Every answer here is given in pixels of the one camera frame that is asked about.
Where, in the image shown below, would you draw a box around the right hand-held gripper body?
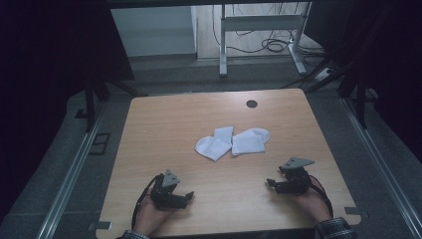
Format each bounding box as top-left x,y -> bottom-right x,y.
278,156 -> 316,195

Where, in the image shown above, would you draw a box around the person's right plaid sleeve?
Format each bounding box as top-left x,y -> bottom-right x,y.
314,216 -> 360,239

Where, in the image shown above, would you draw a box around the white power strip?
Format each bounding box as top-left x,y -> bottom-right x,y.
314,67 -> 334,83

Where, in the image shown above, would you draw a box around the black metal stand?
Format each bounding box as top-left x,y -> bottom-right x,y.
280,56 -> 379,129
74,76 -> 148,133

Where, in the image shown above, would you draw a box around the black floor cables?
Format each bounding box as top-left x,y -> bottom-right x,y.
212,2 -> 327,68

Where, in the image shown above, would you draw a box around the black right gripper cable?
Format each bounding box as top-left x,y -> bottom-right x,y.
309,174 -> 334,218

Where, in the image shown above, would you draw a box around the person's plaid sleeve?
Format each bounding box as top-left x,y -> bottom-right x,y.
115,229 -> 151,239
314,216 -> 360,239

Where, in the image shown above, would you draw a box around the person's left hand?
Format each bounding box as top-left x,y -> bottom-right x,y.
133,196 -> 181,236

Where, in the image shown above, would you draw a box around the metal floor rail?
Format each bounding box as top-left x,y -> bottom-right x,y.
35,99 -> 108,239
340,98 -> 422,239

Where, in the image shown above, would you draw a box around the white wall panel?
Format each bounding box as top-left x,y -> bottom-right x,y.
109,5 -> 197,58

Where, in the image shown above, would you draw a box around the white sock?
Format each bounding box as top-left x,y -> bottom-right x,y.
194,125 -> 235,162
231,127 -> 271,157

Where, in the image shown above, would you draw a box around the person's left plaid sleeve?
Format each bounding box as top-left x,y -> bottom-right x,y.
115,229 -> 151,239

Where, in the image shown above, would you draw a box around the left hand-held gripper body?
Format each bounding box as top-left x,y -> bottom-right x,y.
149,168 -> 182,211

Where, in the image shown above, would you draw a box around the white metal desk frame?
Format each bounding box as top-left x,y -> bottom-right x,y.
218,1 -> 314,78

